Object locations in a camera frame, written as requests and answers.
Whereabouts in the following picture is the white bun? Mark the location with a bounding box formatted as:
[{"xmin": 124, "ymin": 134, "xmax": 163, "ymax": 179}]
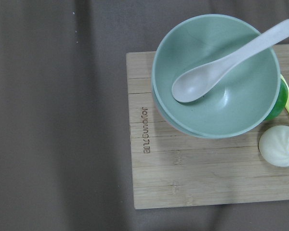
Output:
[{"xmin": 259, "ymin": 126, "xmax": 289, "ymax": 167}]

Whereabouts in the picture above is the white spoon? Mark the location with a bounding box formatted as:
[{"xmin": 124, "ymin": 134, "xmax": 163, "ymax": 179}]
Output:
[{"xmin": 171, "ymin": 19, "xmax": 289, "ymax": 103}]

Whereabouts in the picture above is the stack of bowls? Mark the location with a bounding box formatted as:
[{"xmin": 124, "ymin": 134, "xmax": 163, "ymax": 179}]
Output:
[{"xmin": 151, "ymin": 14, "xmax": 281, "ymax": 139}]

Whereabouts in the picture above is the green lime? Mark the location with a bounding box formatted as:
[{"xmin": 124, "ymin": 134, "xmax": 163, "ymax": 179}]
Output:
[{"xmin": 265, "ymin": 80, "xmax": 288, "ymax": 120}]

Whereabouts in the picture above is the wooden cutting board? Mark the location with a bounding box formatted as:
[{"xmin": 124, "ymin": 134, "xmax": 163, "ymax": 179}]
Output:
[{"xmin": 126, "ymin": 51, "xmax": 289, "ymax": 209}]

